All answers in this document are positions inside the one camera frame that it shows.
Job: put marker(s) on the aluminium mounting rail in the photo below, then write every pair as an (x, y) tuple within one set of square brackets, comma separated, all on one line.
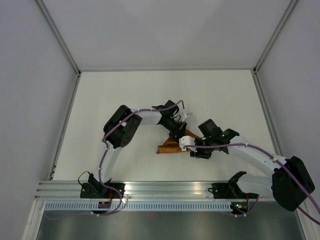
[(139, 190)]

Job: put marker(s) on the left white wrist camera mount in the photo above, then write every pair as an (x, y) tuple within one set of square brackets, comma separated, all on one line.
[(187, 115)]

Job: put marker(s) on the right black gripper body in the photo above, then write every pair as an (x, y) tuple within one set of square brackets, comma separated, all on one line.
[(204, 153)]

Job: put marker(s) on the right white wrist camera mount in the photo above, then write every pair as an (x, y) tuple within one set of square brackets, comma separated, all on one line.
[(187, 143)]

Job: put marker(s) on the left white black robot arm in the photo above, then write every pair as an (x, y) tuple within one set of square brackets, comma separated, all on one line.
[(119, 131)]

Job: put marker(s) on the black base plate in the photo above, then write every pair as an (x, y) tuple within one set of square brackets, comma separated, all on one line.
[(88, 192), (224, 190)]

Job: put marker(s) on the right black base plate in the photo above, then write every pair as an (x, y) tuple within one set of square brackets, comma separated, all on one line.
[(224, 190)]

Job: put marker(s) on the left aluminium frame post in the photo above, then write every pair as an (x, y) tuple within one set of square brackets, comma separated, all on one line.
[(57, 35)]

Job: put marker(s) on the orange-brown cloth napkin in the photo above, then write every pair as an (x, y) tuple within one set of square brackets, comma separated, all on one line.
[(171, 146)]

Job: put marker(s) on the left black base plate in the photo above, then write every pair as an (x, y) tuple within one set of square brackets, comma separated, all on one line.
[(88, 192)]

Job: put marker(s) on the aluminium frame post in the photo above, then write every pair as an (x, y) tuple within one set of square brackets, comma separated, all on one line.
[(275, 34), (57, 35)]

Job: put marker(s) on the right aluminium frame post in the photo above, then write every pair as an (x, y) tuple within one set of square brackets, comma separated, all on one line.
[(275, 34)]

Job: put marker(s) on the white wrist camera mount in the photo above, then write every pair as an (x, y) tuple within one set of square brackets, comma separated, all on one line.
[(187, 115), (187, 143)]

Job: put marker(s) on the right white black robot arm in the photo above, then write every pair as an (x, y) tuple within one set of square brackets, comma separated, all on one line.
[(286, 180)]

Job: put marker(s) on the white slotted cable duct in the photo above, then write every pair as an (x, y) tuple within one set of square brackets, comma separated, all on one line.
[(151, 206)]

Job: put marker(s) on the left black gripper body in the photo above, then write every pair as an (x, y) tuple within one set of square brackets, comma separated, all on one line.
[(175, 128)]

